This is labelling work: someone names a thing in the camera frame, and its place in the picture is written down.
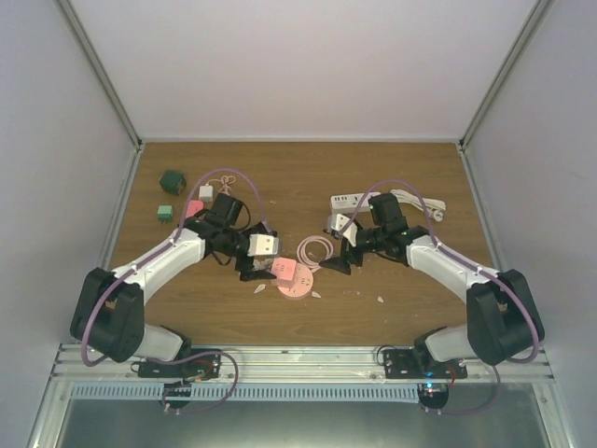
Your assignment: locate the dark green cube plug adapter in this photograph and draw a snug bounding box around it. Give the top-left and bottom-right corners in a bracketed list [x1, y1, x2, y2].
[160, 170, 187, 196]

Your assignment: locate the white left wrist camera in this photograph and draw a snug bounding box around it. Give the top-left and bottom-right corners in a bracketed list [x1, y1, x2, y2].
[247, 233, 281, 257]

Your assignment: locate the aluminium front rail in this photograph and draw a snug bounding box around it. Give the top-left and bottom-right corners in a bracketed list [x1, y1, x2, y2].
[50, 344, 555, 384]

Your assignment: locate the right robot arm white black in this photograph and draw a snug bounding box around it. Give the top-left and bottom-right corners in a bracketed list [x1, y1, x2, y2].
[320, 193, 545, 378]

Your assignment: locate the small grey white plug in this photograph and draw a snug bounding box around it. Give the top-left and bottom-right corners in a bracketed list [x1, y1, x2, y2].
[198, 185, 215, 203]

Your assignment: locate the slotted grey cable duct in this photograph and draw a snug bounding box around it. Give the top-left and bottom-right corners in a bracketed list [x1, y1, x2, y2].
[71, 382, 419, 403]

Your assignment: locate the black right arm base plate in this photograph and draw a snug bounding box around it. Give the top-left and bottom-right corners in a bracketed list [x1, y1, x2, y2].
[374, 345, 468, 380]

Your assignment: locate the red pink charger plug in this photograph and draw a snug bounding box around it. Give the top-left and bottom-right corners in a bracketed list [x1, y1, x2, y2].
[185, 200, 204, 219]

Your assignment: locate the white power strip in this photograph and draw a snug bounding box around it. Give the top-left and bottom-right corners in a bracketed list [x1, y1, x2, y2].
[329, 191, 380, 216]

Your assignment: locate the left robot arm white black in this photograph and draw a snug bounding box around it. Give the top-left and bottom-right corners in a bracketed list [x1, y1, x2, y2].
[70, 194, 280, 377]

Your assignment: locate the pink cube socket adapter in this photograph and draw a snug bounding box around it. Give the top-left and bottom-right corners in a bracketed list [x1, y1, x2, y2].
[270, 257, 298, 287]

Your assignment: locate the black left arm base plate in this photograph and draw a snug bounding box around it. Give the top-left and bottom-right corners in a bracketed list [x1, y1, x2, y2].
[131, 348, 222, 382]

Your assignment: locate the pink round socket tower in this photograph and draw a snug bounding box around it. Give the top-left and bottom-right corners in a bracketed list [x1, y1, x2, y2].
[278, 263, 313, 301]

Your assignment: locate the white power cord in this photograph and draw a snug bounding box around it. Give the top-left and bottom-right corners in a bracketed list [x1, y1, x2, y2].
[389, 188, 448, 223]

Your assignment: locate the light green plug adapter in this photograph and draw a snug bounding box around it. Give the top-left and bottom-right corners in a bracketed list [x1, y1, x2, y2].
[157, 204, 174, 223]

